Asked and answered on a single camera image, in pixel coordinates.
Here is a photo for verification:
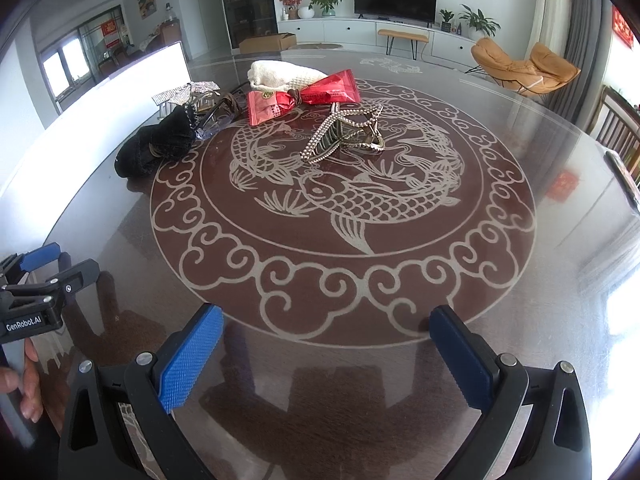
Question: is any brown patterned glass desktop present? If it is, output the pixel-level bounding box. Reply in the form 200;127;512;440
0;42;640;480

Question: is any white door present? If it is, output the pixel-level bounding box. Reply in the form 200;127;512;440
192;0;221;59

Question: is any red snack packet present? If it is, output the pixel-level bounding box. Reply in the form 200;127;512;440
247;71;362;127

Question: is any dark wooden slatted chair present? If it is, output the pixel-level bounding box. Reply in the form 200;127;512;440
590;85;640;182

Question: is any grey curtain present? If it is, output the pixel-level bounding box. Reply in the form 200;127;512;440
562;0;614;127

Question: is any wooden bench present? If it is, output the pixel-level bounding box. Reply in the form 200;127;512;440
377;28;431;56

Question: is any person's left hand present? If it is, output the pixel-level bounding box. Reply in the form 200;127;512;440
0;339;67;436

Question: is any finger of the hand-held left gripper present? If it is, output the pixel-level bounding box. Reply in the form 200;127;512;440
44;258;101;312
0;242;72;287

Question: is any rhinestone hair claw clip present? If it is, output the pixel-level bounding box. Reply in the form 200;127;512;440
300;101;386;165

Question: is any large leafy potted plant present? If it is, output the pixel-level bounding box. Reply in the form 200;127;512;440
459;4;501;39

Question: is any cream knitted cloth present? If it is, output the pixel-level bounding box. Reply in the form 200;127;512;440
248;60;329;92

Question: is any orange lounge chair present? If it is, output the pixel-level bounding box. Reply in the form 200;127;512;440
465;37;581;99

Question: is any dark flat device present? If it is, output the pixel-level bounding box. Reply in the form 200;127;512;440
605;150;640;212

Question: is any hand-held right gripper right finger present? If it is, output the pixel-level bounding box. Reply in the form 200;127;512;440
429;305;593;480

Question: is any red wall hanging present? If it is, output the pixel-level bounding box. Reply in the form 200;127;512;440
612;5;635;50

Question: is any dark glass display cabinet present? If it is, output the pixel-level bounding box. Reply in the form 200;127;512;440
217;0;278;50

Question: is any white television cabinet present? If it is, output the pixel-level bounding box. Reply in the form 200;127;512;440
277;17;482;69

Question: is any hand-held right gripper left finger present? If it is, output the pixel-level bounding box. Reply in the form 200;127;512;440
57;302;224;480

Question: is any green plant in glass vase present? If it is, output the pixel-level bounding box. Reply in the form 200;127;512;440
309;0;346;17

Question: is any silver rhinestone bow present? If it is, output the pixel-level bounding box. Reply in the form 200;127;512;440
151;80;217;108

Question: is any cream covered standing air conditioner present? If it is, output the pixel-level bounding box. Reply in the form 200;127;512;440
525;0;573;61

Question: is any brown cardboard box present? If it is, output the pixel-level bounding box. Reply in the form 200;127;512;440
239;32;297;55

